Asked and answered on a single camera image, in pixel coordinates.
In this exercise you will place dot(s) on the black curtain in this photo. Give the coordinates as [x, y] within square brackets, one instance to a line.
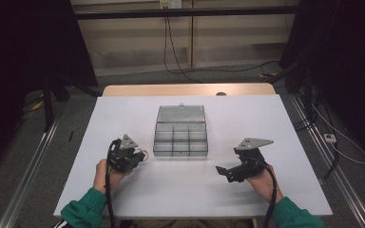
[351, 63]
[19, 63]

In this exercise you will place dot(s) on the clear plastic compartment box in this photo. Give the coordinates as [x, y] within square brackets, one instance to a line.
[180, 139]

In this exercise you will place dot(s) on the white table cover sheet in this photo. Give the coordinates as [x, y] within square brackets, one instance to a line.
[187, 190]

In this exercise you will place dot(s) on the small black floor object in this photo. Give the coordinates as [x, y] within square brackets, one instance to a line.
[71, 136]

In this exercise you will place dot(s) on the black metal stand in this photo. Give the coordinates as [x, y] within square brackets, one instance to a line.
[48, 107]
[309, 95]

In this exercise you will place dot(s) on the white power strip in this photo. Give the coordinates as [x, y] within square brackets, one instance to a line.
[330, 138]

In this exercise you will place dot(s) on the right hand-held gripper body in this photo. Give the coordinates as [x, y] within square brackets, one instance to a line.
[248, 167]

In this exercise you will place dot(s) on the metal floor rail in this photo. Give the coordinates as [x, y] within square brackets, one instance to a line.
[332, 164]
[28, 179]

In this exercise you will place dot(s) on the white wall outlet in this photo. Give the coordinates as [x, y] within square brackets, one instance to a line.
[170, 3]

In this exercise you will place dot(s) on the brown table grommet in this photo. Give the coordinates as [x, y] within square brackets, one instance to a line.
[221, 93]

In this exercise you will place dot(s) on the person's left hand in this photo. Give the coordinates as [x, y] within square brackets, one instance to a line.
[103, 179]

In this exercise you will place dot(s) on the black horizontal bar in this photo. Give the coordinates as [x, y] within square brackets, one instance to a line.
[187, 12]

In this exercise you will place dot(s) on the person's right hand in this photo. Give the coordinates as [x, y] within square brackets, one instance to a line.
[264, 183]

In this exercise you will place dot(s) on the yellow floor tape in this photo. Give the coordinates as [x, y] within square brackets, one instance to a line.
[267, 75]
[37, 105]

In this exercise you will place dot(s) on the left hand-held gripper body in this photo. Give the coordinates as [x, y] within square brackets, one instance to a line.
[122, 158]

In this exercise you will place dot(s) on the wooden table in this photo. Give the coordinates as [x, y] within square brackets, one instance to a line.
[171, 89]

